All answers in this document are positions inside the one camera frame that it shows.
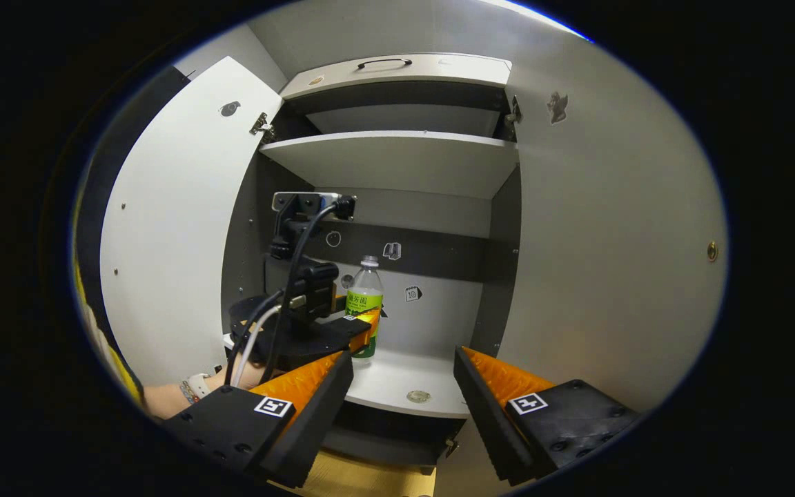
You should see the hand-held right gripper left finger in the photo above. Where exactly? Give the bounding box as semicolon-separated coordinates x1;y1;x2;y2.
163;351;354;487

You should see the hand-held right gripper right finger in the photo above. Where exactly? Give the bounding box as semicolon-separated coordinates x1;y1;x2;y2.
453;345;641;486

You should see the green label plastic bottle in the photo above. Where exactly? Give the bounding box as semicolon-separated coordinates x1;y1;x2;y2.
346;255;384;360

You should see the white and grey cabinet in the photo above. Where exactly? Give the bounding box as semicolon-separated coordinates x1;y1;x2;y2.
222;54;522;477

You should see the white cabinet door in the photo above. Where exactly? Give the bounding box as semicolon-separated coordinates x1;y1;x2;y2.
99;57;284;387
432;69;728;497

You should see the white cabinet shelf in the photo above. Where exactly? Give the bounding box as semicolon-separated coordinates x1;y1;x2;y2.
259;131;519;201

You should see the black cable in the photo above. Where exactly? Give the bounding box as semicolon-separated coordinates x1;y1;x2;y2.
224;200;343;387

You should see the white cable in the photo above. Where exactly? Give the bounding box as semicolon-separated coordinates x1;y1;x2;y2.
232;304;284;387

